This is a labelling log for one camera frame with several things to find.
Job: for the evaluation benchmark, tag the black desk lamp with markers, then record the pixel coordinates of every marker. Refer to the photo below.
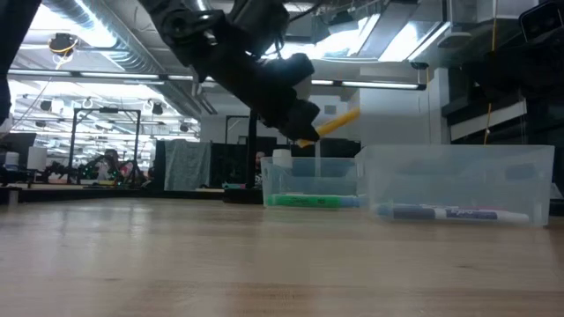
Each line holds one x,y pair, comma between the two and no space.
252,154

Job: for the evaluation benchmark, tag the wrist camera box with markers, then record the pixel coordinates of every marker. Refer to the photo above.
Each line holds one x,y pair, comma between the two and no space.
544,19
291,68

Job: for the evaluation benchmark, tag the orange-yellow highlighter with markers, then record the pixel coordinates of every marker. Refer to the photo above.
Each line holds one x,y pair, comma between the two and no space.
339,123

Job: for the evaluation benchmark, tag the dark blue dry-erase marker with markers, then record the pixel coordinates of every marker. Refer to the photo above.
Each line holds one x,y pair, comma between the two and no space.
414,213

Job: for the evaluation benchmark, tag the white cylindrical container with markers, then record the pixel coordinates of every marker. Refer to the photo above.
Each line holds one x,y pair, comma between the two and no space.
282,157

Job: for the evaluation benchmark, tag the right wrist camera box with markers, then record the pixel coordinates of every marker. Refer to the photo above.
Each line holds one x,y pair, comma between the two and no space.
544,19

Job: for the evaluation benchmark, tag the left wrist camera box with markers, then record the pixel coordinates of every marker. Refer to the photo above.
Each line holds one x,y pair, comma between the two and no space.
291,68

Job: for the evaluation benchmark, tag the blue highlighter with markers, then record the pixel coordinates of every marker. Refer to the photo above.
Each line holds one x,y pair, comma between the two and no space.
350,201

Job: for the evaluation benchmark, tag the clear plastic bin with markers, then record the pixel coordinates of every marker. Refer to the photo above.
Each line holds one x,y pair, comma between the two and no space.
308,180
454,185

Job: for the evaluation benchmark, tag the grey draped cloth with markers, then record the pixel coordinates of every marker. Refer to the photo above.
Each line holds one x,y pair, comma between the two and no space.
187,165

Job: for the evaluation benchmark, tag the person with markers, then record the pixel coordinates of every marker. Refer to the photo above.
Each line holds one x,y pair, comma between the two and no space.
259,169
112,167

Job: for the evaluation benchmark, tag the LED light bar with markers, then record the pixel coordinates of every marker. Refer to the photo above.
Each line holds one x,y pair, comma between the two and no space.
379,84

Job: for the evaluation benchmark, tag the green highlighter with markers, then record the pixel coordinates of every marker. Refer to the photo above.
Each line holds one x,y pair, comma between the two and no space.
304,201

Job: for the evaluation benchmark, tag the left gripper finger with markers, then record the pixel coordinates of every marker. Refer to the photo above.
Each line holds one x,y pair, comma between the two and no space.
302,132
306,114

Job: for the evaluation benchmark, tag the silver ventilation duct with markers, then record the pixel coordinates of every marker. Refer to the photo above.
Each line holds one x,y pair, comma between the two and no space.
128,53

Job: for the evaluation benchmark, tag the computer monitor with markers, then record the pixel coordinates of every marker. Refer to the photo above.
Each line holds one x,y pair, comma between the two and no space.
17,147

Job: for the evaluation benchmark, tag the black room divider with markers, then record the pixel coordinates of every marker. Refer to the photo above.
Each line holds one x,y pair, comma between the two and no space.
227,163

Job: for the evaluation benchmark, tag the black ceiling device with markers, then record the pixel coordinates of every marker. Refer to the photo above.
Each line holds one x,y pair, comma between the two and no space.
64,43

